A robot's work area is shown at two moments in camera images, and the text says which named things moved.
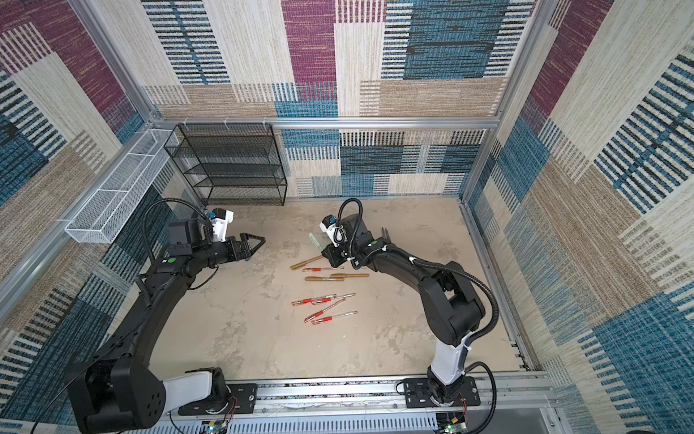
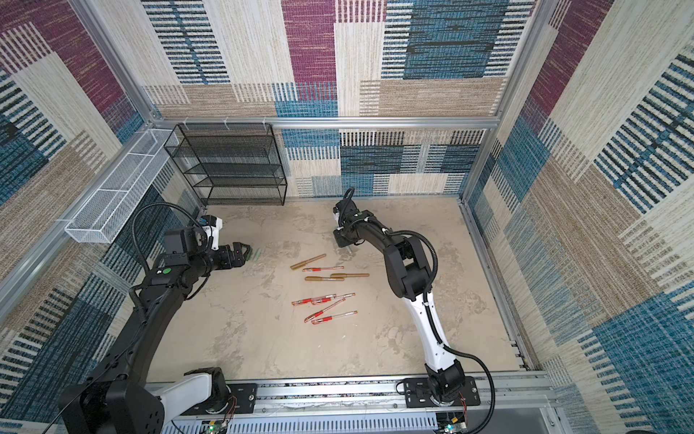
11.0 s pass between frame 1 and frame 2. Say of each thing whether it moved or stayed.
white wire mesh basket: stayed
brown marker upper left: stayed
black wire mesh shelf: stayed
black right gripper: moved
